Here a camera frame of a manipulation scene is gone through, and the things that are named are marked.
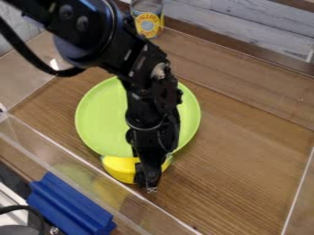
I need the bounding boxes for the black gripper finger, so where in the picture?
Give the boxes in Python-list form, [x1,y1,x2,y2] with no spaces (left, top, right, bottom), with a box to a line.
[133,162,161,194]

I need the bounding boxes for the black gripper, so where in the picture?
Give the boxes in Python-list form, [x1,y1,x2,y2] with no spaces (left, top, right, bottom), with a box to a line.
[116,42,184,166]

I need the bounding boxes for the yellow toy banana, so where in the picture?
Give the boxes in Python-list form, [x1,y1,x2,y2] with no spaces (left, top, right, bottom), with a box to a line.
[100,154,173,185]

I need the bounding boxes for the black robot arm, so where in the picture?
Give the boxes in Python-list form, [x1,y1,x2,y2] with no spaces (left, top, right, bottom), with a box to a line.
[0,0,183,193]

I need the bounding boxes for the green round plate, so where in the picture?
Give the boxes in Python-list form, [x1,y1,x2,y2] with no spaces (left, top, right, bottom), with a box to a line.
[74,77,201,157]

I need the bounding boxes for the blue plastic clamp block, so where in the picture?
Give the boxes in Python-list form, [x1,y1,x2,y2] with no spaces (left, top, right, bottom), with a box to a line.
[26,173,116,235]

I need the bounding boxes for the yellow labelled tin can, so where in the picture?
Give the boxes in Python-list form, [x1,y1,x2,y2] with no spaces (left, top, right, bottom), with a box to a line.
[129,0,164,39]

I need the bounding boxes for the clear acrylic front wall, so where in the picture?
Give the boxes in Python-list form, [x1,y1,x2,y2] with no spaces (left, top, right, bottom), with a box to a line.
[0,112,201,235]

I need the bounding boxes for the black cable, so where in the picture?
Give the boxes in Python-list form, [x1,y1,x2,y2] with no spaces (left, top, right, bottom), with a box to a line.
[0,205,46,235]

